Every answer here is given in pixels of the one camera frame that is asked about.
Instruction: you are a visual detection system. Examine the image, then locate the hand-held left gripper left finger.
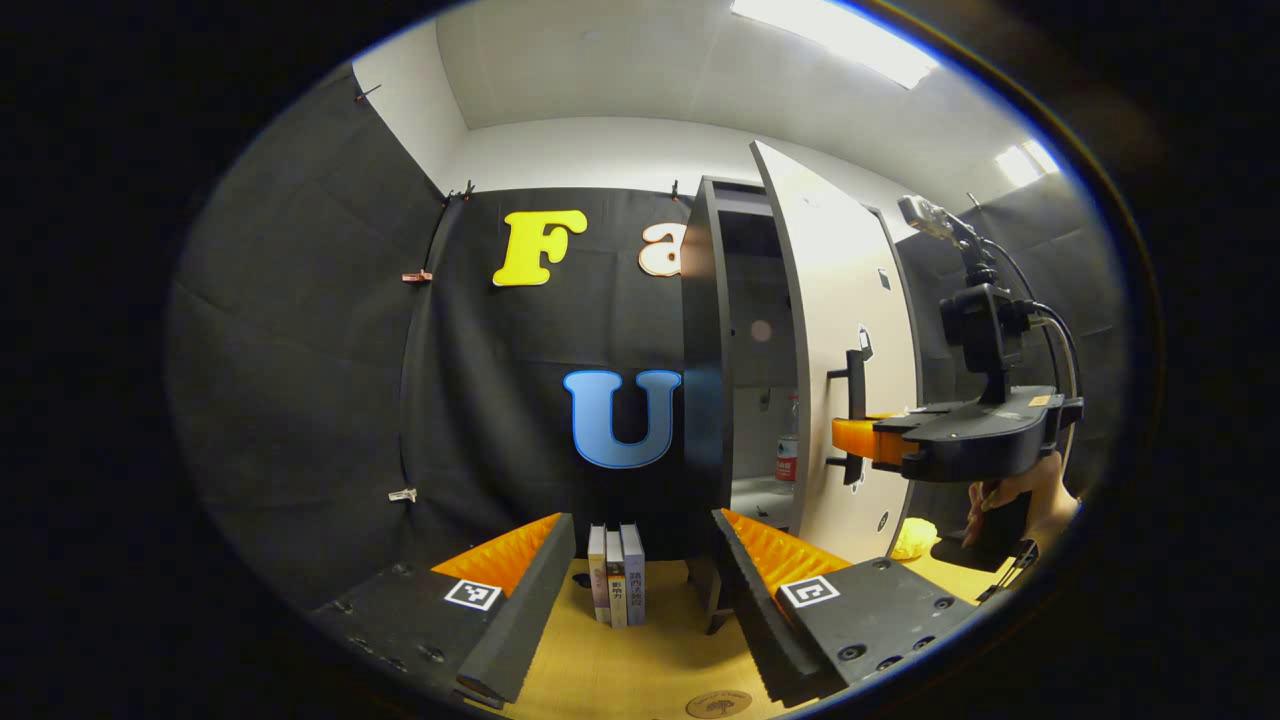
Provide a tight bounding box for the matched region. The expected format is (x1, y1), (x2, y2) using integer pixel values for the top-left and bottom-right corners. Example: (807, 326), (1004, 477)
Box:
(305, 512), (577, 706)

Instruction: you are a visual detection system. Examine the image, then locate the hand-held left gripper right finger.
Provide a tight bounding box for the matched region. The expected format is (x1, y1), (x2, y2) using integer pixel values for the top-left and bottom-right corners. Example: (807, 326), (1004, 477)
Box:
(712, 507), (986, 707)

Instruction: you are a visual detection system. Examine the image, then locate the black cabinet door handle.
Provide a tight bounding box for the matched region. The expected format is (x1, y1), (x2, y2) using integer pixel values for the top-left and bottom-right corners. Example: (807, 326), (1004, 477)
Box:
(827, 348), (869, 488)

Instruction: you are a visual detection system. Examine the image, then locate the clear plastic bottle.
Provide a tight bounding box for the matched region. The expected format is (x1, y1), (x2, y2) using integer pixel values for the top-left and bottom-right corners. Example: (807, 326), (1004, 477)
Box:
(775, 392), (802, 492)

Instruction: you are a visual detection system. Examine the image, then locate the round wooden coaster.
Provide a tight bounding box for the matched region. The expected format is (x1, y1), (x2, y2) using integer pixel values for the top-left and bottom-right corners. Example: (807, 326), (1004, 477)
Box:
(685, 689), (754, 720)

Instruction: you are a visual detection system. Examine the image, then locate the beige cabinet door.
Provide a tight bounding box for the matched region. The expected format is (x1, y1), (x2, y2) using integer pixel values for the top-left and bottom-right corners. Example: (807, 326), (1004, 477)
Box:
(750, 140), (922, 567)

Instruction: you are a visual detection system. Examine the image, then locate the dark grey cabinet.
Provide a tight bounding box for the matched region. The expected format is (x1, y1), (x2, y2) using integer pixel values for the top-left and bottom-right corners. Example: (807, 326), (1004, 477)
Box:
(683, 175), (922, 637)

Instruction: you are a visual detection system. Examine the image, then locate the white book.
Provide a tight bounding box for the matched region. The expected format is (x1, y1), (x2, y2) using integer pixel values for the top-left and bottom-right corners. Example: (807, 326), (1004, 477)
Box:
(605, 530), (629, 630)

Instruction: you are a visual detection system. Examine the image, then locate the small yellow object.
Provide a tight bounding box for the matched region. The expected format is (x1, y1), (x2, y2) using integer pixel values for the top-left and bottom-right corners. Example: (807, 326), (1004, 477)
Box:
(889, 517), (938, 562)

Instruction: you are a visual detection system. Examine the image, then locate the blue purple book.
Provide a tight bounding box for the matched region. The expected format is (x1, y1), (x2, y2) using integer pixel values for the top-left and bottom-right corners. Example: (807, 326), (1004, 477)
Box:
(619, 522), (648, 627)

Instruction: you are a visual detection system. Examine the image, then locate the small ceiling light panel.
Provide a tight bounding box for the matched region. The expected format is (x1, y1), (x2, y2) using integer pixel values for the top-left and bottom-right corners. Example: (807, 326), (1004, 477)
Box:
(994, 139), (1062, 188)

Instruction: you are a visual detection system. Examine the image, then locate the black backdrop cloth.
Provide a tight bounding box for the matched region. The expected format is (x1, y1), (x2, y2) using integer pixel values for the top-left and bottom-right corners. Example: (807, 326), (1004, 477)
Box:
(165, 65), (1117, 611)

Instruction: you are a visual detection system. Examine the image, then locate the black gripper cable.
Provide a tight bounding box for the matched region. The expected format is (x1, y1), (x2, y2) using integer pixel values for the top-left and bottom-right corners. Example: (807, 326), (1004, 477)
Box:
(975, 235), (1087, 401)

